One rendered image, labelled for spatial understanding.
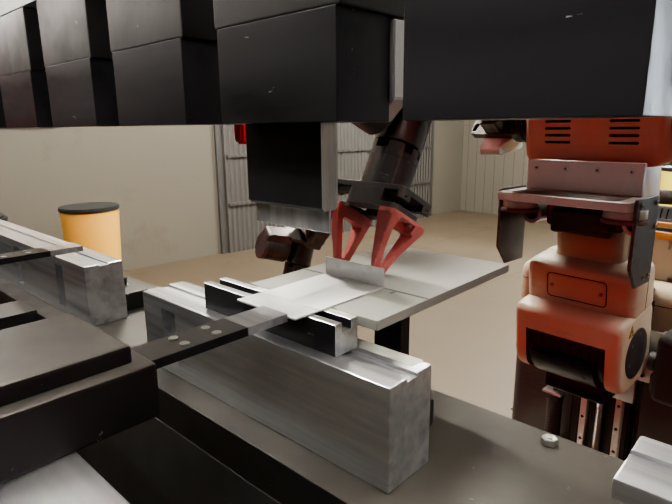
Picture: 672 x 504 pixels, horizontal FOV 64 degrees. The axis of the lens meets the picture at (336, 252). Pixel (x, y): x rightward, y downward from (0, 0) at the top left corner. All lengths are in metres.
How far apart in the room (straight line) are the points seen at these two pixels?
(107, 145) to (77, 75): 3.93
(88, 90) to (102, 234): 3.33
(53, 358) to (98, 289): 0.53
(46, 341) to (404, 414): 0.27
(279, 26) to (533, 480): 0.43
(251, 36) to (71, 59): 0.36
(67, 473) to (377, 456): 0.24
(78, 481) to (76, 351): 0.08
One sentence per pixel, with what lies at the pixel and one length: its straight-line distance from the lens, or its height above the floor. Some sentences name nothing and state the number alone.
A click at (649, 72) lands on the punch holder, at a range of 0.31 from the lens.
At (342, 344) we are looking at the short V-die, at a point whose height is 0.98.
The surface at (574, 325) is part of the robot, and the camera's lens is 1.16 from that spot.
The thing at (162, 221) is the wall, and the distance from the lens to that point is 4.90.
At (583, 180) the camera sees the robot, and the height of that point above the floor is 1.06.
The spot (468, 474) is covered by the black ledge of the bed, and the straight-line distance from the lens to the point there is 0.51.
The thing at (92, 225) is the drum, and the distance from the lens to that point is 4.03.
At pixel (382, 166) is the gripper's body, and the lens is 0.60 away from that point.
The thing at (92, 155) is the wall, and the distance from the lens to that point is 4.66.
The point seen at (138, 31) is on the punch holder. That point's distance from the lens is 0.63.
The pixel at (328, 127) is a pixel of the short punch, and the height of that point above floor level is 1.17.
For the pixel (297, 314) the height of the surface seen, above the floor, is 1.00.
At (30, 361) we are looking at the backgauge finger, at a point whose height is 1.03.
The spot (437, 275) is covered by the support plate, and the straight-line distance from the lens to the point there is 0.63.
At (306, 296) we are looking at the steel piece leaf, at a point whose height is 1.00.
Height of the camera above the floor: 1.17
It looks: 13 degrees down
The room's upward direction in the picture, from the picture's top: 1 degrees counter-clockwise
